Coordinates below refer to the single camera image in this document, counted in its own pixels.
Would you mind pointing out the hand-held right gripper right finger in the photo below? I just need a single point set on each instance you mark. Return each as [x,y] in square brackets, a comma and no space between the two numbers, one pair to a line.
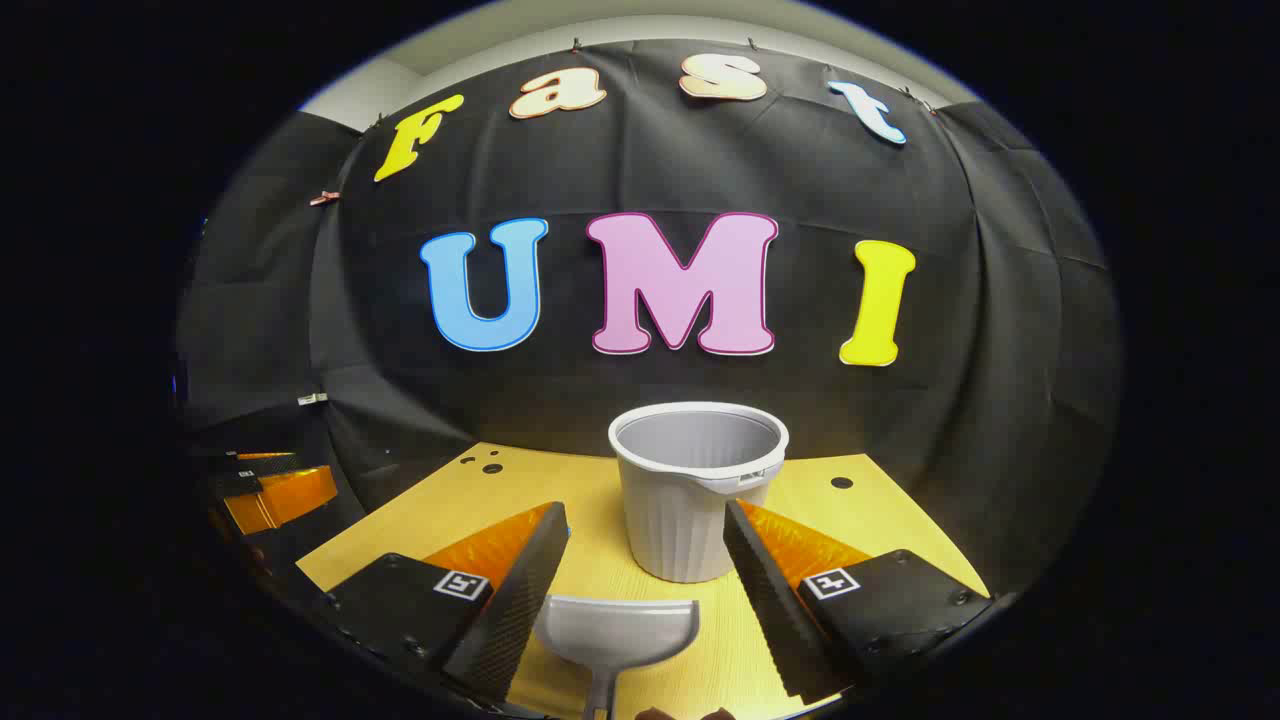
[765,590]

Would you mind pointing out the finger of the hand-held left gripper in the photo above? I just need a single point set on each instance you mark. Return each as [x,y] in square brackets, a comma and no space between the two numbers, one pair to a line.
[285,495]
[260,458]

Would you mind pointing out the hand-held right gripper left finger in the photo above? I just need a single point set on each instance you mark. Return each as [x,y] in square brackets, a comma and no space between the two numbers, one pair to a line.
[520,590]

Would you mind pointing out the grey plastic dustpan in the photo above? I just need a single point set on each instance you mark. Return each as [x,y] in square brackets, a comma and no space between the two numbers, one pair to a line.
[615,630]

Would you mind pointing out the white ribbed garbage bin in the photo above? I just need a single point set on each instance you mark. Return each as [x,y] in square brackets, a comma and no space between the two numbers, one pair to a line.
[680,520]

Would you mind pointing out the yellow wooden desktop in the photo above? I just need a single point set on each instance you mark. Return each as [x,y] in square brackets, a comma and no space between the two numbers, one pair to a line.
[600,490]

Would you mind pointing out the small silver clip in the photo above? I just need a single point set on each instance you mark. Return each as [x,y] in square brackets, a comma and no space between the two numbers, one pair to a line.
[312,398]

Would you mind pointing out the small red clip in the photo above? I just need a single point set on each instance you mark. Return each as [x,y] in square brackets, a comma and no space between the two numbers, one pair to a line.
[325,197]

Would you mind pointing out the black backdrop cloth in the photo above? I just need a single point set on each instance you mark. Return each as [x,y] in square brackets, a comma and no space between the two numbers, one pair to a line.
[650,160]

